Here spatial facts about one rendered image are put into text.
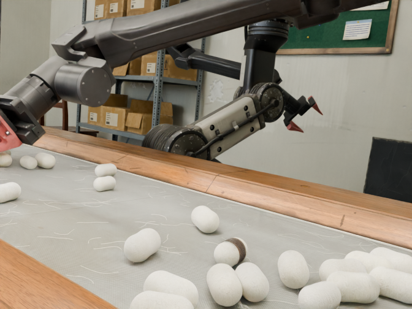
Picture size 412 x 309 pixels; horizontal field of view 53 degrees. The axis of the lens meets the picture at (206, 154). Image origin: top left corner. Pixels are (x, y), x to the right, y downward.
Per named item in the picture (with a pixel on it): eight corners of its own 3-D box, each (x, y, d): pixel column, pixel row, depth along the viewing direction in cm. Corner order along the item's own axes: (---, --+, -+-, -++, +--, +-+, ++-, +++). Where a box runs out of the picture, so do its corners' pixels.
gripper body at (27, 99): (8, 105, 54) (48, 72, 58) (-27, 100, 60) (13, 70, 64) (37, 142, 58) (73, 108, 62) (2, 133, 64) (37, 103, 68)
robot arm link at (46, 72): (67, 80, 69) (49, 49, 66) (94, 84, 66) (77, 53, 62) (37, 105, 66) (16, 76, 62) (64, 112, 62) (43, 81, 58)
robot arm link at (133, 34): (335, 3, 66) (328, -68, 59) (344, 21, 62) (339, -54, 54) (89, 72, 74) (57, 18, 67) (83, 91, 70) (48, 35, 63)
